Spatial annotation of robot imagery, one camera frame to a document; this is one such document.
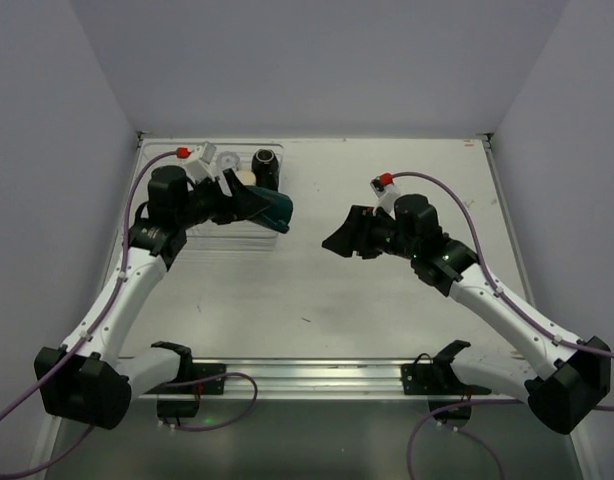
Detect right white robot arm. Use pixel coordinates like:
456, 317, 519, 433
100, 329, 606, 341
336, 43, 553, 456
322, 194, 611, 434

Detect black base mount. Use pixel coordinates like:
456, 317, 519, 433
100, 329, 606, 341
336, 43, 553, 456
400, 353, 472, 428
150, 363, 227, 426

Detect white wire dish rack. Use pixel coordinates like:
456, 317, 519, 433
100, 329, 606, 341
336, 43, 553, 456
121, 143, 294, 266

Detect aluminium mounting rail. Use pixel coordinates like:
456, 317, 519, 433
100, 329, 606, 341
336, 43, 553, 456
114, 350, 539, 402

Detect black mug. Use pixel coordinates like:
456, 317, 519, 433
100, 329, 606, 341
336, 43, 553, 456
251, 149, 280, 191

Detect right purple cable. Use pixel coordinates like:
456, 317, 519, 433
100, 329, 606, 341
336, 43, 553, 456
376, 171, 614, 361

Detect teal mug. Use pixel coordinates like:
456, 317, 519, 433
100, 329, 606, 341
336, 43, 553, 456
249, 186, 294, 234

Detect cream brown-banded cup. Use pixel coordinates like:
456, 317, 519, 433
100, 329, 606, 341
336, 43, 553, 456
236, 170, 257, 186

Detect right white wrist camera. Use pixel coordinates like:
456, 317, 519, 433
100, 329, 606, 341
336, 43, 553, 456
370, 173, 402, 213

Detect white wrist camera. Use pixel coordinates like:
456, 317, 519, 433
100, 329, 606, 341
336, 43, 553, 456
185, 142, 217, 183
370, 173, 402, 213

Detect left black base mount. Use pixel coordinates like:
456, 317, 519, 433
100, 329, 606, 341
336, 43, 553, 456
150, 363, 227, 426

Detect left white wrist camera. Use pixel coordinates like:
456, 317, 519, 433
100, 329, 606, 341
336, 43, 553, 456
185, 142, 217, 183

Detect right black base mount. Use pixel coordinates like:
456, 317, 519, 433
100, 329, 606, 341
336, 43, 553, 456
400, 353, 472, 428

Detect clear glass cup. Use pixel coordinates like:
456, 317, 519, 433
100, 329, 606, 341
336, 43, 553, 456
215, 151, 241, 174

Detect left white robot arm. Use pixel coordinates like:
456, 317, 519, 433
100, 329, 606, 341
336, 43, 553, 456
34, 165, 274, 430

